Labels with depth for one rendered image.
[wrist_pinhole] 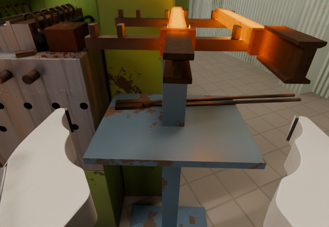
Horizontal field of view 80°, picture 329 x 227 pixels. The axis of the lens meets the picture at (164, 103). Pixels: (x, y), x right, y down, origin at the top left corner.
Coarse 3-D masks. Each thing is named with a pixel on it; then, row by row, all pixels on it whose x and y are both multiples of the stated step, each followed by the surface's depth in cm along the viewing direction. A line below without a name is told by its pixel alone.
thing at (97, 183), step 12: (108, 168) 82; (120, 168) 107; (96, 180) 79; (108, 180) 82; (120, 180) 107; (96, 192) 83; (108, 192) 84; (120, 192) 107; (96, 204) 88; (108, 204) 88; (120, 204) 107; (108, 216) 93; (120, 216) 107
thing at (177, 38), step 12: (180, 12) 45; (168, 24) 32; (180, 24) 32; (168, 36) 23; (180, 36) 23; (192, 36) 25; (168, 48) 19; (180, 48) 19; (192, 48) 19; (168, 60) 23; (180, 60) 18; (192, 60) 18; (168, 72) 20; (180, 72) 18
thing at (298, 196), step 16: (304, 128) 10; (304, 144) 9; (320, 144) 9; (288, 160) 9; (304, 160) 8; (320, 160) 8; (288, 176) 7; (304, 176) 7; (320, 176) 7; (288, 192) 7; (304, 192) 7; (320, 192) 7; (272, 208) 7; (288, 208) 6; (304, 208) 6; (320, 208) 6; (272, 224) 7; (288, 224) 6; (304, 224) 6; (320, 224) 6
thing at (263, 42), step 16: (224, 16) 44; (240, 16) 40; (256, 32) 26; (272, 32) 23; (288, 32) 22; (256, 48) 27; (272, 48) 25; (288, 48) 21; (304, 48) 19; (272, 64) 24; (288, 64) 21; (304, 64) 20; (288, 80) 21; (304, 80) 21
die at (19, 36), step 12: (60, 12) 76; (72, 12) 81; (12, 24) 54; (24, 24) 54; (48, 24) 64; (0, 36) 56; (12, 36) 56; (24, 36) 56; (0, 48) 58; (12, 48) 58; (24, 48) 58; (36, 48) 58
